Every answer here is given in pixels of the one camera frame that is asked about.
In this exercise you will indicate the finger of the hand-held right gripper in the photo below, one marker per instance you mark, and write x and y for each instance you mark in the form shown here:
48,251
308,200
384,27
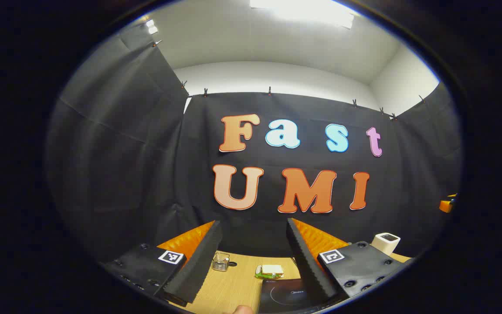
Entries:
446,205

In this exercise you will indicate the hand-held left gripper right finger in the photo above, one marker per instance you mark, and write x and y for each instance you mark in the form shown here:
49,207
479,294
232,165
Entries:
310,266

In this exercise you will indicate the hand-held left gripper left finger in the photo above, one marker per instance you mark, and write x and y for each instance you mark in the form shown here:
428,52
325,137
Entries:
198,266

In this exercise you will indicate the black induction cooktop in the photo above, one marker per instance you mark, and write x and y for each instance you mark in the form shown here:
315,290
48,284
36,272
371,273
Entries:
281,296

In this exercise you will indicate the clear utensil holder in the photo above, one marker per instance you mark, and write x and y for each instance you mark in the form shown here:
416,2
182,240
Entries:
220,261

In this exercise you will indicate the sandwich with lettuce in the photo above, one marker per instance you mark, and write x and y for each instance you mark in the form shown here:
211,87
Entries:
270,271

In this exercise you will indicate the white toaster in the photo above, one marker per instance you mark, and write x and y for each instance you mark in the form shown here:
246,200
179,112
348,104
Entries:
385,242

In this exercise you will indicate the black backdrop cloth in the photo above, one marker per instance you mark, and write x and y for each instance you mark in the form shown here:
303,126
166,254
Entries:
146,174

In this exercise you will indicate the row of black cloth clips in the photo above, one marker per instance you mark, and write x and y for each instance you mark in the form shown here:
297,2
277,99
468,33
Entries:
269,90

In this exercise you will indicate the ceiling light panel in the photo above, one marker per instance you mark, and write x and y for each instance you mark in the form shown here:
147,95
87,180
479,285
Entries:
303,9

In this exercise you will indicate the small ceiling light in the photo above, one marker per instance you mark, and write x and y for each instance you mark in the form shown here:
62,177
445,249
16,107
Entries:
151,27

